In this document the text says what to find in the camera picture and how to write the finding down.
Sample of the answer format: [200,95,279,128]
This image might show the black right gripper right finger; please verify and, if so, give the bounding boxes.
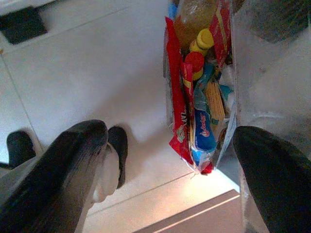
[232,125,311,233]

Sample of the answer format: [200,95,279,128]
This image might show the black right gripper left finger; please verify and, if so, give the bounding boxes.
[0,119,109,233]

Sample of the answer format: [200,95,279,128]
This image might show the clear fridge door shelf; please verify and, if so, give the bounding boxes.
[162,0,241,176]

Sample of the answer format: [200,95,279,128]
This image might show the black robot foot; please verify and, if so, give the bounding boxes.
[107,125,129,190]
[6,130,37,168]

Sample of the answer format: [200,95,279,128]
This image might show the blue white packet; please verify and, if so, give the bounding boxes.
[190,108,219,175]

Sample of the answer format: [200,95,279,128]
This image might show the yellow noodle packet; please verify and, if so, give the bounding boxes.
[205,81,227,121]

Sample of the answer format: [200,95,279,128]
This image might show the clear blue plastic bag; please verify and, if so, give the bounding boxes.
[193,62,220,113]

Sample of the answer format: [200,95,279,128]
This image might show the long red snack packet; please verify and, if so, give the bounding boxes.
[164,16,195,167]

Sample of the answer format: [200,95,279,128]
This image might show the red cap bottle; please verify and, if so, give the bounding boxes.
[184,51,205,81]

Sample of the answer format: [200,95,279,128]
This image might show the red yellow striped packet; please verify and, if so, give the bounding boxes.
[209,0,232,69]

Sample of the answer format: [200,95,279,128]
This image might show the black folding chair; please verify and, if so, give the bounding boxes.
[0,6,49,46]

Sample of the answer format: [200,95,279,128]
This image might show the yellow cap bottle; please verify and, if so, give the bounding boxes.
[189,28,215,57]

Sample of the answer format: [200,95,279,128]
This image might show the amber liquid plastic bottle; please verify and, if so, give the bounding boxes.
[173,0,220,52]

